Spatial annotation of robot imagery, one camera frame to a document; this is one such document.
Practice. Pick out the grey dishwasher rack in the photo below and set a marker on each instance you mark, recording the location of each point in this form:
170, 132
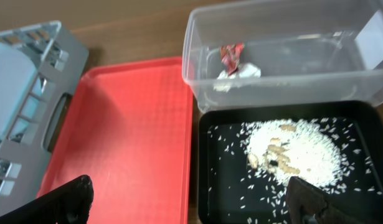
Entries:
59, 59

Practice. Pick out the light blue plate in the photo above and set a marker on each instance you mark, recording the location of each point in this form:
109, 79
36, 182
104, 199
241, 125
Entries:
16, 74

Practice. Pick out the rice and peanut shell waste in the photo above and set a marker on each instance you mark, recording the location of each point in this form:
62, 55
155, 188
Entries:
250, 165

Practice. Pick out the red snack wrapper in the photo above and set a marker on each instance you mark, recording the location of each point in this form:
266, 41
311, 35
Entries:
230, 56

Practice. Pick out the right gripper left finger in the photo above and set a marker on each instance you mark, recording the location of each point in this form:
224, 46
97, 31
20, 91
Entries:
67, 204

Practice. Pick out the black tray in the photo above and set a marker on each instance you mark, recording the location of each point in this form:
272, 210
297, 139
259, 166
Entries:
368, 126

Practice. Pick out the clear plastic bin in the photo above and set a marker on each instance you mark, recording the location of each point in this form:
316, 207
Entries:
308, 51

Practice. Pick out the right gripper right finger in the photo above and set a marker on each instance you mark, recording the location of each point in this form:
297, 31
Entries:
309, 204

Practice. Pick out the white napkin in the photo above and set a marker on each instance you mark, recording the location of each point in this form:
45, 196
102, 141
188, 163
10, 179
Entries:
245, 70

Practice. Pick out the red plastic tray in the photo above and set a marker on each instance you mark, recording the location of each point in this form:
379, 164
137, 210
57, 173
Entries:
129, 128

